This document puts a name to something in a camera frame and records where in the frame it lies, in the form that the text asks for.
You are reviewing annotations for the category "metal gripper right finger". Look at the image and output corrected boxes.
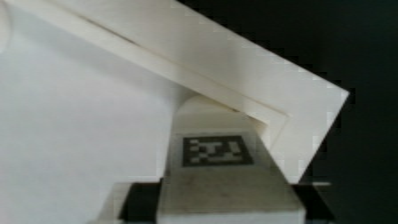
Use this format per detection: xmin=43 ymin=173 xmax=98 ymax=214
xmin=292 ymin=183 xmax=342 ymax=224

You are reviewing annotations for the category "white table leg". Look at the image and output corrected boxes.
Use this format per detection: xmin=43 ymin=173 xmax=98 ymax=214
xmin=157 ymin=96 xmax=306 ymax=224

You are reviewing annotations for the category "white square tabletop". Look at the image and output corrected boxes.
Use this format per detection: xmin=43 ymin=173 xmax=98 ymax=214
xmin=0 ymin=0 xmax=349 ymax=224

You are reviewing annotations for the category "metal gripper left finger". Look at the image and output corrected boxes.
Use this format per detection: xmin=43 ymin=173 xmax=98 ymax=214
xmin=88 ymin=182 xmax=162 ymax=224

